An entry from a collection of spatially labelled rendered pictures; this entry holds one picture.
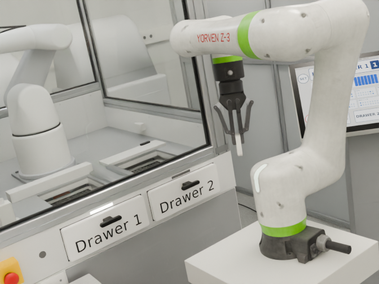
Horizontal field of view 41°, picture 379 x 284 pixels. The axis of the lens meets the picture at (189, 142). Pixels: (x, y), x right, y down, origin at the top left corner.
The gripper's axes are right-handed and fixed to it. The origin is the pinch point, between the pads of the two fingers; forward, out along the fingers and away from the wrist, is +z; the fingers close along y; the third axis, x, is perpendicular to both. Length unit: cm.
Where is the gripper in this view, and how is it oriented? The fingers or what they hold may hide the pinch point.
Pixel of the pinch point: (238, 144)
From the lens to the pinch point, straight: 160.3
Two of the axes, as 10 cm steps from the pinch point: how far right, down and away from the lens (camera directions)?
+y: 9.9, -1.4, -0.3
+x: 0.0, -1.7, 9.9
